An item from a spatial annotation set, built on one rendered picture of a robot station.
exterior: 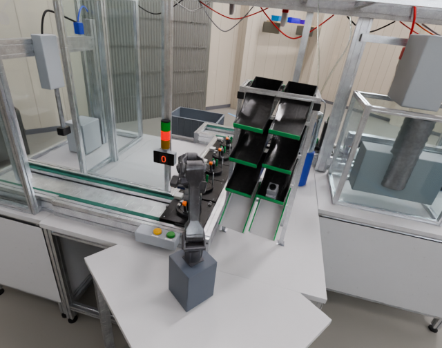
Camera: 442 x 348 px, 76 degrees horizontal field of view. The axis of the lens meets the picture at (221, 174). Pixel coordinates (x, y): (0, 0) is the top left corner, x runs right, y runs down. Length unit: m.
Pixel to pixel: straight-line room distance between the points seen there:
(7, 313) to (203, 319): 1.66
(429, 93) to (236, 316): 1.57
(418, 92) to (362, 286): 1.38
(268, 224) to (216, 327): 0.53
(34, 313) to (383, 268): 2.45
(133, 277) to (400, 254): 1.72
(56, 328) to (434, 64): 2.79
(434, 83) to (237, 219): 1.32
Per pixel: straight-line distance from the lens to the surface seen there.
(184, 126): 3.44
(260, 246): 1.57
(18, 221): 1.97
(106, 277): 1.42
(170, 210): 1.57
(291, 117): 1.28
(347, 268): 2.34
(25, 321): 2.51
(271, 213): 1.45
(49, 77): 2.04
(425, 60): 1.97
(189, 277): 1.12
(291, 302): 1.38
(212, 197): 1.68
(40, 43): 2.01
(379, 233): 2.17
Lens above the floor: 1.90
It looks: 29 degrees down
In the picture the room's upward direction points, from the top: 6 degrees clockwise
